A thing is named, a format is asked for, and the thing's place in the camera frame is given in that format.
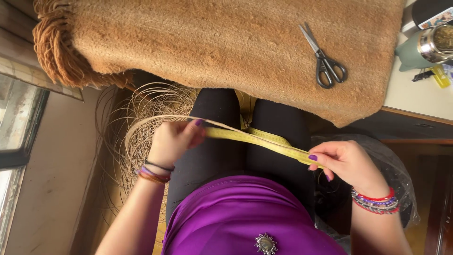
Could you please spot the black binder clip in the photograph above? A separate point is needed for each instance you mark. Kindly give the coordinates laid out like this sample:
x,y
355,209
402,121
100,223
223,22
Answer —
x,y
423,75

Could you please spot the black leggings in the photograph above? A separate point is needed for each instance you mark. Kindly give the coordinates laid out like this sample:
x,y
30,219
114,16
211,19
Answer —
x,y
219,148

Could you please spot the person's left hand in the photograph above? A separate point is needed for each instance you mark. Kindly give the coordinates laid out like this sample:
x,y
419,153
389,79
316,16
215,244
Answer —
x,y
170,141

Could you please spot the coil of beige rattan strands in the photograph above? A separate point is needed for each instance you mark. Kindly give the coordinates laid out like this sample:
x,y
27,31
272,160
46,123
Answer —
x,y
141,134

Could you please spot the dark round container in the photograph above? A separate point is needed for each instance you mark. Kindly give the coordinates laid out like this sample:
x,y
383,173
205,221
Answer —
x,y
430,12

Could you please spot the wooden desk drawer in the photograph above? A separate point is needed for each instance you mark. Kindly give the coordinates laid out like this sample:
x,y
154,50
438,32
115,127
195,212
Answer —
x,y
407,129

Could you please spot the clear plastic bag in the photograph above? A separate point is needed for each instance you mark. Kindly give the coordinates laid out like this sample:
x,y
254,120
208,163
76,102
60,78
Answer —
x,y
393,170

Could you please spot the silver sun brooch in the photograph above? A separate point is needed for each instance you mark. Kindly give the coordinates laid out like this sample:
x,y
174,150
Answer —
x,y
265,244

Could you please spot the thin beige rattan strand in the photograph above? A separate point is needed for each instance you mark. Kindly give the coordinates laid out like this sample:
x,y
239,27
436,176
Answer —
x,y
226,126

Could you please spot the person's right hand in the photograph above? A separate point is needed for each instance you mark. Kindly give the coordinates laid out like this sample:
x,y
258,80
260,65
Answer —
x,y
345,163

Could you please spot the yellow measuring tape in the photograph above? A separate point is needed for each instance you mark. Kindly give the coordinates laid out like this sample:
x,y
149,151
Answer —
x,y
262,141

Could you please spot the purple satin top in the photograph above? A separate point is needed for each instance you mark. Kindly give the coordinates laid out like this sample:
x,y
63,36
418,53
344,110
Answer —
x,y
244,219

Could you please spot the green steel thermos flask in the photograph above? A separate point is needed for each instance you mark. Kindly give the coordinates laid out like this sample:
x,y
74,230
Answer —
x,y
424,48

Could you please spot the brown woolly fringed blanket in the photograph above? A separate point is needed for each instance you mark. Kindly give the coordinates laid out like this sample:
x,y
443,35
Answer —
x,y
226,46

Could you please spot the window frame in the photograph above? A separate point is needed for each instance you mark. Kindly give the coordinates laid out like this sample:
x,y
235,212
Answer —
x,y
21,117

